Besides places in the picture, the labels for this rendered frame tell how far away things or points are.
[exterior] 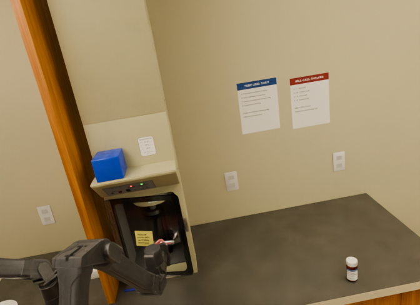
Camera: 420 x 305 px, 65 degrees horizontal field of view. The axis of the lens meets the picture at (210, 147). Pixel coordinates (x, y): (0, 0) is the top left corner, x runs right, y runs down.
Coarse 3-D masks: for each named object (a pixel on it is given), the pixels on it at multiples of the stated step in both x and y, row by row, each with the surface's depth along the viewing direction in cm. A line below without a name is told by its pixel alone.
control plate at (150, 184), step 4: (128, 184) 126; (132, 184) 127; (136, 184) 128; (140, 184) 129; (144, 184) 129; (148, 184) 130; (152, 184) 131; (108, 188) 126; (112, 188) 127; (116, 188) 128; (120, 188) 128; (124, 188) 129; (128, 188) 130; (132, 188) 131; (136, 188) 131; (140, 188) 132; (144, 188) 133; (148, 188) 134; (108, 192) 130; (116, 192) 132; (124, 192) 133
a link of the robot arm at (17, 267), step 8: (0, 264) 98; (8, 264) 100; (16, 264) 101; (24, 264) 103; (32, 264) 104; (0, 272) 98; (8, 272) 99; (16, 272) 101; (24, 272) 102; (32, 272) 104; (32, 280) 109
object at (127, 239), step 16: (112, 208) 137; (128, 208) 136; (144, 208) 135; (160, 208) 135; (176, 208) 134; (128, 224) 139; (144, 224) 138; (160, 224) 137; (176, 224) 136; (128, 240) 142; (176, 240) 139; (128, 256) 145; (176, 256) 142; (176, 272) 145; (192, 272) 144
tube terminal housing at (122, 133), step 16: (160, 112) 128; (96, 128) 127; (112, 128) 128; (128, 128) 129; (144, 128) 129; (160, 128) 130; (96, 144) 130; (112, 144) 130; (128, 144) 131; (160, 144) 132; (128, 160) 133; (144, 160) 134; (160, 160) 134; (176, 160) 142; (144, 192) 138; (160, 192) 139; (176, 192) 140; (192, 240) 160; (192, 256) 151
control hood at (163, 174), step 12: (132, 168) 132; (144, 168) 130; (156, 168) 128; (168, 168) 127; (96, 180) 126; (120, 180) 123; (132, 180) 124; (144, 180) 126; (156, 180) 128; (168, 180) 130
